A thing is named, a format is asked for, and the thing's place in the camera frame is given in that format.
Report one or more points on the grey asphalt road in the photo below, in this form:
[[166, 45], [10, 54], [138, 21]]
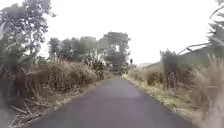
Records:
[[113, 106]]

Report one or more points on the dark bushes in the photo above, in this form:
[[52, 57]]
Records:
[[171, 66]]

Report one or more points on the grass verge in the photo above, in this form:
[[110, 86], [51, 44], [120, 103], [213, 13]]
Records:
[[160, 95]]

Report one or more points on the building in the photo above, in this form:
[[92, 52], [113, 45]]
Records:
[[200, 55]]

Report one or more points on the group of trees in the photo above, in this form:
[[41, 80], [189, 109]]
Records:
[[100, 50]]

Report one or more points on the large leafy tree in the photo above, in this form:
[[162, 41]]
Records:
[[26, 23]]

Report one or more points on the dry brush verge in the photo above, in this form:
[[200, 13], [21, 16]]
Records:
[[66, 76]]

